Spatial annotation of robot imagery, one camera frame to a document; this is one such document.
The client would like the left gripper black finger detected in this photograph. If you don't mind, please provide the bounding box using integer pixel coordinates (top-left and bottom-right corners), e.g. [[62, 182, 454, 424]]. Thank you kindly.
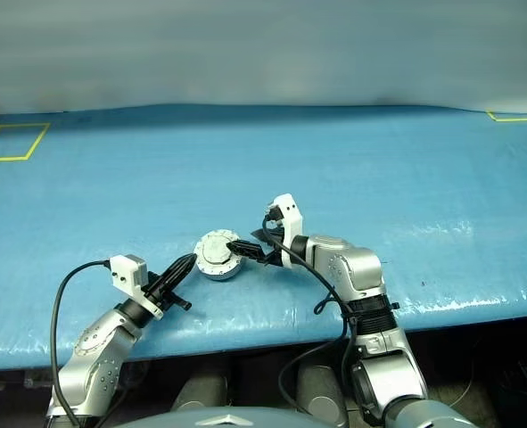
[[158, 253, 196, 286], [165, 261, 197, 295]]

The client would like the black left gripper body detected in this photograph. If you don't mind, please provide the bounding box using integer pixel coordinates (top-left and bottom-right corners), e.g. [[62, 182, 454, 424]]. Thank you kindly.
[[144, 272, 194, 314]]

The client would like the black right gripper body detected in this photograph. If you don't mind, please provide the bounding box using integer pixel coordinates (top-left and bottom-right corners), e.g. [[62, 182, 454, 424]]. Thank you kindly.
[[259, 212, 291, 268]]

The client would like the round silver hinged lid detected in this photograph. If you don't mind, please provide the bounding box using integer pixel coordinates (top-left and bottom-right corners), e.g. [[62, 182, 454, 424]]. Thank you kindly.
[[194, 228, 243, 270]]

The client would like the blue plastic table cover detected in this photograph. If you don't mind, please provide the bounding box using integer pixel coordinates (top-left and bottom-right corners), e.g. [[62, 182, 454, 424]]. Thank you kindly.
[[0, 103, 527, 372]]

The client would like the grey rounded cylinder shape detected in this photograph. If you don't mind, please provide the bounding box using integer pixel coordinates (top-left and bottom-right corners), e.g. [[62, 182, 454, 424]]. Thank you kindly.
[[295, 364, 350, 425], [170, 371, 229, 414]]

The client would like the grey robot torso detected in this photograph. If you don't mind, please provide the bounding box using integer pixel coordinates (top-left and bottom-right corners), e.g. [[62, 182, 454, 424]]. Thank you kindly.
[[152, 402, 354, 428]]

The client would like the yellow tape square outline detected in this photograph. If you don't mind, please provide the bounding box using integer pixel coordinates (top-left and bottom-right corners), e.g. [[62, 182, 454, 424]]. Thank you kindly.
[[0, 121, 52, 163]]

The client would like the yellow tape strip outline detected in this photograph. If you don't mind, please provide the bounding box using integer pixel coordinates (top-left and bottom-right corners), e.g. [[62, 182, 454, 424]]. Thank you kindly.
[[486, 110, 527, 123]]

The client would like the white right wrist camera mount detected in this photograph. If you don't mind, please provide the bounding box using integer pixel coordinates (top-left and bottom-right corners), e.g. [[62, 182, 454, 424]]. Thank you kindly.
[[264, 193, 305, 269]]

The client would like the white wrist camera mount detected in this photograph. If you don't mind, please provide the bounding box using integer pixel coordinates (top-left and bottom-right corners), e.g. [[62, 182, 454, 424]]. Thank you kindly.
[[264, 193, 305, 269], [107, 253, 167, 322]]

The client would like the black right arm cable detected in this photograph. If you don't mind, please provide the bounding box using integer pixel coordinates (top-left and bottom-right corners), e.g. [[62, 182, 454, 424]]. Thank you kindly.
[[260, 214, 358, 416]]

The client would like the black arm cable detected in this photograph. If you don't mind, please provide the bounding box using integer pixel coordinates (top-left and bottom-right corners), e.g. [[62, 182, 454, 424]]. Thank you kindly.
[[260, 214, 358, 416], [50, 259, 113, 428]]

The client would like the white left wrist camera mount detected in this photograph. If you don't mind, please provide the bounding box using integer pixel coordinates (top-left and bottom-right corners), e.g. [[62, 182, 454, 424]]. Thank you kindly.
[[107, 253, 167, 322]]

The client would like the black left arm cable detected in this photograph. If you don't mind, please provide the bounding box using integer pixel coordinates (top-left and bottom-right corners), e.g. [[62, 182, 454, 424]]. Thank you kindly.
[[50, 259, 113, 428]]

